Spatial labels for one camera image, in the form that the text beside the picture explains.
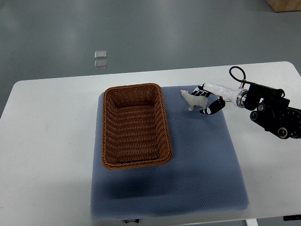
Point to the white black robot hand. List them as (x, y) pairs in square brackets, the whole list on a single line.
[(224, 94)]

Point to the white bear figurine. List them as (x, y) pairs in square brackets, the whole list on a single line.
[(192, 100)]

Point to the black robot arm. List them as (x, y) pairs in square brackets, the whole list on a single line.
[(269, 107)]

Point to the brown wicker basket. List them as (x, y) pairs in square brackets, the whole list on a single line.
[(135, 131)]

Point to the blue-grey padded mat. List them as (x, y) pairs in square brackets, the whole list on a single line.
[(203, 175)]

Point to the wooden box corner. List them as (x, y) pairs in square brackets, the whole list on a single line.
[(285, 5)]

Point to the black table control panel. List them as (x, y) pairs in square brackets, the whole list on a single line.
[(292, 217)]

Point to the upper floor socket plate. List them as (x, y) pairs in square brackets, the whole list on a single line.
[(100, 54)]

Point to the black mat label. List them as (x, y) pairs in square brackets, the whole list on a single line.
[(127, 221)]

